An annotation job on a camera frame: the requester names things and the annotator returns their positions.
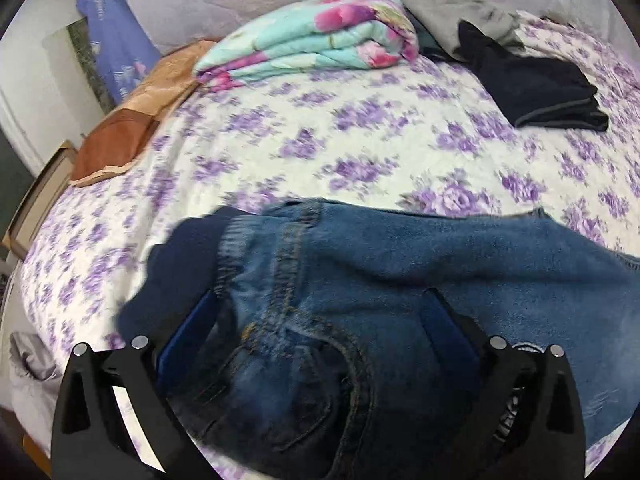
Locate folded black pants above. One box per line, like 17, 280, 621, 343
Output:
458, 21, 608, 132

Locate grey garment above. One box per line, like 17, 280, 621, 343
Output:
401, 0, 522, 61

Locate purple floral bedspread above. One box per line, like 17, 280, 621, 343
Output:
25, 18, 639, 364

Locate folded teal floral blanket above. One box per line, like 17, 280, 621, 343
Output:
193, 0, 419, 92

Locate grey cloth beside bed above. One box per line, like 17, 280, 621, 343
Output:
9, 332, 61, 384

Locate blue patterned cloth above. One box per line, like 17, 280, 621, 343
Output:
76, 0, 160, 104

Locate blue denim jeans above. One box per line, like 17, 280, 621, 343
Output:
116, 200, 639, 479

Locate orange brown pillow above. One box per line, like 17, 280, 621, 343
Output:
70, 39, 216, 188

